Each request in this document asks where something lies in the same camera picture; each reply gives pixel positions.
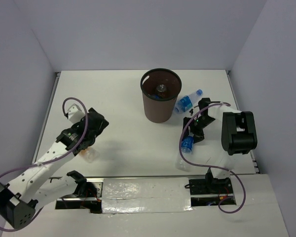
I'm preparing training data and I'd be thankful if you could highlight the blue label bottle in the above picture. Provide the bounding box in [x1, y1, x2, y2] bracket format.
[150, 94, 161, 100]
[175, 135, 194, 172]

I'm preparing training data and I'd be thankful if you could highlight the silver foil sheet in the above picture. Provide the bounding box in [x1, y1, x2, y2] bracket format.
[102, 177, 192, 214]

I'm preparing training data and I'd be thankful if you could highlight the brown bin black rim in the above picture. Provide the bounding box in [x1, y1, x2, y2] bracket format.
[140, 68, 182, 123]

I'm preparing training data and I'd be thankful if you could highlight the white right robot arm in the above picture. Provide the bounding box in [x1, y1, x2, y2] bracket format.
[180, 98, 258, 193]

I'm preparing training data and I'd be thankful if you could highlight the clear bottle orange label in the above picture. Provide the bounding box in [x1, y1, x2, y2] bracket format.
[79, 147, 100, 163]

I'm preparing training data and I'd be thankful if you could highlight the clear bottle red cap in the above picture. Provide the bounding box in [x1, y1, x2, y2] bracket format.
[155, 84, 168, 98]

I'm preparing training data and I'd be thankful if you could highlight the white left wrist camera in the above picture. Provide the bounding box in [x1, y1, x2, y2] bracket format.
[67, 104, 84, 124]

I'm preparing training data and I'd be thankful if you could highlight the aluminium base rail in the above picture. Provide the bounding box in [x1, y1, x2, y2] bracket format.
[55, 175, 235, 214]

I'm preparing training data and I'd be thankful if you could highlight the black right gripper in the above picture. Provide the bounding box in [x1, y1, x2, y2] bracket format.
[180, 116, 216, 145]

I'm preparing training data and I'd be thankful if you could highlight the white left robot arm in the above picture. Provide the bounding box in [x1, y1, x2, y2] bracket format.
[0, 106, 109, 230]

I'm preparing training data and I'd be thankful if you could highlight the blue cap bottle behind bin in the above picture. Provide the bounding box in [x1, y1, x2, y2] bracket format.
[174, 89, 203, 114]

